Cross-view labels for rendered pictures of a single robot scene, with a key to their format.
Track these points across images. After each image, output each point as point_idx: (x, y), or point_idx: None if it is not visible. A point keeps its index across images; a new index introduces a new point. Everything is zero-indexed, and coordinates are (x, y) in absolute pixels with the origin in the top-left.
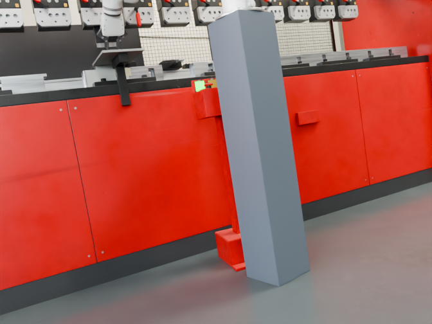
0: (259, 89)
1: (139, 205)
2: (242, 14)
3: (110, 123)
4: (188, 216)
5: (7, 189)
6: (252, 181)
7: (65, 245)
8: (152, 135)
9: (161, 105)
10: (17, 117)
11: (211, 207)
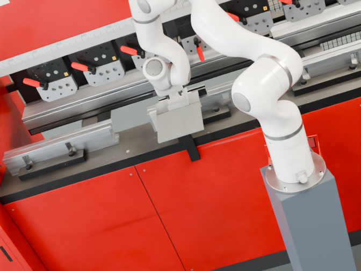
0: (311, 255)
1: (223, 234)
2: (286, 203)
3: (182, 175)
4: (276, 237)
5: (100, 237)
6: None
7: (158, 268)
8: (228, 177)
9: (236, 149)
10: (93, 187)
11: None
